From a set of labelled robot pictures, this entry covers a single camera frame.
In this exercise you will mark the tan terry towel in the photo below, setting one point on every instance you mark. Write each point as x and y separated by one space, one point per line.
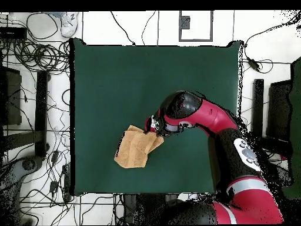
134 150

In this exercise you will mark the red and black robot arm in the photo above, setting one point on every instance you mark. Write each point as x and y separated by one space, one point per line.
211 117

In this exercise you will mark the black flat box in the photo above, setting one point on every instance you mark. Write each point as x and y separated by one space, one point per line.
13 33

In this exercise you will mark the dark green tablecloth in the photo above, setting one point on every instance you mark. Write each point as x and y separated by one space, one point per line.
117 82

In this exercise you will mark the black power adapter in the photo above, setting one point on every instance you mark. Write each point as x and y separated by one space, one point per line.
53 186
253 64
54 156

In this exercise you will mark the small grey floor box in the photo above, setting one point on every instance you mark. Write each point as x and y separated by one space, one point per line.
185 22

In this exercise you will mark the white sneaker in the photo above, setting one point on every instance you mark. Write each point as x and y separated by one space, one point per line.
69 26

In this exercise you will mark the black cabinet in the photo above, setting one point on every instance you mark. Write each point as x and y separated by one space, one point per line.
279 110
11 98

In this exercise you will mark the person's leg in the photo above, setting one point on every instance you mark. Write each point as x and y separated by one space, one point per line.
57 14

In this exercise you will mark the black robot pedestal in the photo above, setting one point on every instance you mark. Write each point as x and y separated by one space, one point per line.
150 209

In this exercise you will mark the grey square floor frame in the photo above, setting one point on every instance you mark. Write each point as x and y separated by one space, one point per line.
180 35

